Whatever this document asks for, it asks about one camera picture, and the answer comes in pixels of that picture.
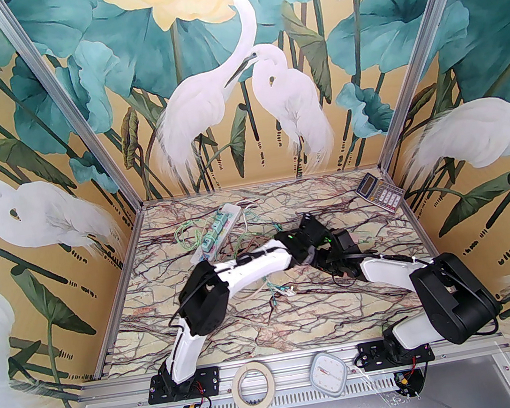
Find light green charging cable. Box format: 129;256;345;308
172;211;224;254

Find grey desk calculator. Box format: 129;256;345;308
354;168;408;218

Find white square timer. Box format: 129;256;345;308
307;348;352;401

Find green and white cables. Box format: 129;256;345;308
233;206;300;316

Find white power cord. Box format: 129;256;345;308
235;199;263;232

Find white power strip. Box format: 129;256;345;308
183;202;248;268

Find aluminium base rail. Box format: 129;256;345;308
73;320;510;408

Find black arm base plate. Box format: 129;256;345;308
354;332;436;373
146;365;222;407

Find masking tape roll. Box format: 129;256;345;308
228;358;280;408

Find aluminium frame post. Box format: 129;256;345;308
0;0;145;227
355;0;506;173

